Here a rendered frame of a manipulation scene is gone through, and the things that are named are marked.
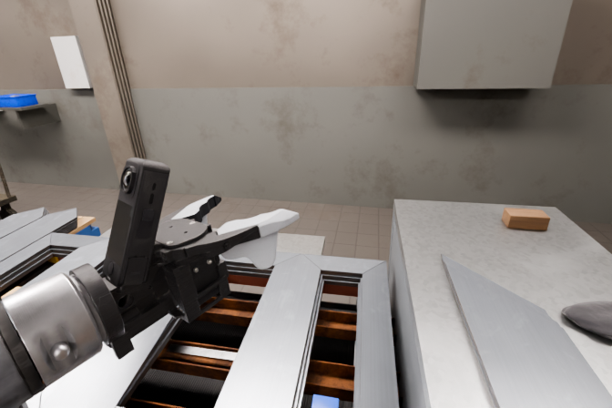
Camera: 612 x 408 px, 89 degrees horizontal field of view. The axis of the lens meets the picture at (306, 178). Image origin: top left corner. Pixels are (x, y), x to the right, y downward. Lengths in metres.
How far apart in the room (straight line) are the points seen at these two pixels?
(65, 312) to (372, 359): 0.80
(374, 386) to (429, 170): 2.72
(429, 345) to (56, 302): 0.67
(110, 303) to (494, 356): 0.68
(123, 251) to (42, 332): 0.07
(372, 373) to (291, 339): 0.24
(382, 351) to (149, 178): 0.82
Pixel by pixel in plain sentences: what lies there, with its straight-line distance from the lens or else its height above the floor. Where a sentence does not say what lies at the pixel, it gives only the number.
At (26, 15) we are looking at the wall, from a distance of 5.04.
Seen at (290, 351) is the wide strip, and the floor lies 0.87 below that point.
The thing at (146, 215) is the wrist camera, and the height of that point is 1.50.
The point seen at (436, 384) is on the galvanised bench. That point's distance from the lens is 0.74.
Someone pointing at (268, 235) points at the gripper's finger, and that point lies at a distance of 0.34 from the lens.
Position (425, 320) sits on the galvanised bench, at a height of 1.05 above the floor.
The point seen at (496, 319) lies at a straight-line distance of 0.86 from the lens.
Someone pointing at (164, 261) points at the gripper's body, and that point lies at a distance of 0.33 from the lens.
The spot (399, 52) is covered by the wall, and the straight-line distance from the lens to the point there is 3.18.
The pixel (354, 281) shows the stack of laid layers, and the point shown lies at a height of 0.83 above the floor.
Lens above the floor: 1.63
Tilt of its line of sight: 22 degrees down
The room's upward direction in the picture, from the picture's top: 2 degrees counter-clockwise
